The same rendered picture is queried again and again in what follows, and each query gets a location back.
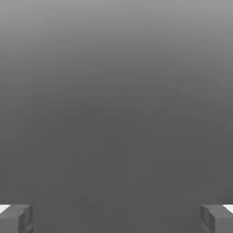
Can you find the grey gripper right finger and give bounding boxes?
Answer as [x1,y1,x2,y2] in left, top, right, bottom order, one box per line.
[199,203,233,233]

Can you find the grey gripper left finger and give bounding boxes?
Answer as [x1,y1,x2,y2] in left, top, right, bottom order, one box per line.
[0,203,35,233]

